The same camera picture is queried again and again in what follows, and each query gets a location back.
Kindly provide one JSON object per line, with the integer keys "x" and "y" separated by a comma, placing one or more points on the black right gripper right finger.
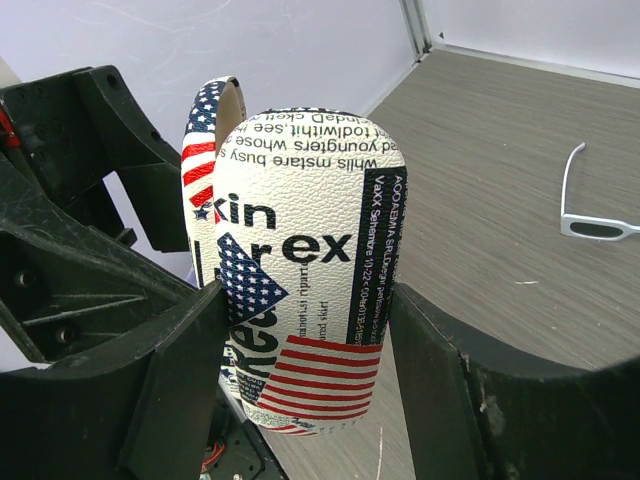
{"x": 478, "y": 408}

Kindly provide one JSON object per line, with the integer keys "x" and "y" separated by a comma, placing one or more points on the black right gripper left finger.
{"x": 138, "y": 406}

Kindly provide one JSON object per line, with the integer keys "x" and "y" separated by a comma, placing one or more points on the white rectangular sunglasses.
{"x": 583, "y": 222}

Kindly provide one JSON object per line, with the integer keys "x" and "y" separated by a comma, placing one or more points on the lavender crumpled cloth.
{"x": 192, "y": 279}

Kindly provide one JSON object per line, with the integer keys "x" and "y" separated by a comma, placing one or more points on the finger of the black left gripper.
{"x": 67, "y": 288}
{"x": 69, "y": 131}

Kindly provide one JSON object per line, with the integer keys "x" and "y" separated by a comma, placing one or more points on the flag print glasses case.
{"x": 297, "y": 214}

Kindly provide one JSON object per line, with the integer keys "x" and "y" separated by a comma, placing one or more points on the left aluminium frame post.
{"x": 416, "y": 21}

